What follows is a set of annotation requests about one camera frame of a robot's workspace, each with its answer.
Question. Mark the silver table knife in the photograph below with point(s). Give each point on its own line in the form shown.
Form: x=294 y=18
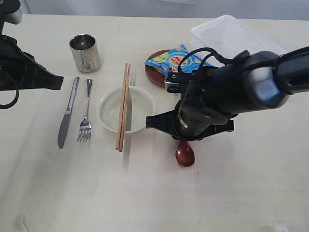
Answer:
x=66 y=118

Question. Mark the wooden chopstick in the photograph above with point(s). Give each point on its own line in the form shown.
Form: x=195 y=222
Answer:
x=121 y=108
x=124 y=107

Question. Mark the blue snack packet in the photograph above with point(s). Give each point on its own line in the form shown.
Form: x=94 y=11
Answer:
x=170 y=60

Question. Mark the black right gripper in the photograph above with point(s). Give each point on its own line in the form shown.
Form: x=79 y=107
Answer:
x=193 y=118

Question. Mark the shiny steel cup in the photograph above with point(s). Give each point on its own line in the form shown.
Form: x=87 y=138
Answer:
x=85 y=53

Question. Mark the silver metal fork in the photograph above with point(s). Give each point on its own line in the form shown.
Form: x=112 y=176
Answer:
x=85 y=128

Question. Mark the white ceramic bowl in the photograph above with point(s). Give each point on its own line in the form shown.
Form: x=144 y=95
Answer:
x=140 y=105

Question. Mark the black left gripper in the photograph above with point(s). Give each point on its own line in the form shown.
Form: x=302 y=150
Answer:
x=25 y=72

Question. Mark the white plastic woven basket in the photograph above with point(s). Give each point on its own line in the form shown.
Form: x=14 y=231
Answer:
x=229 y=37

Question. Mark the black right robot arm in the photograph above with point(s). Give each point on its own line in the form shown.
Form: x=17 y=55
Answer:
x=212 y=96

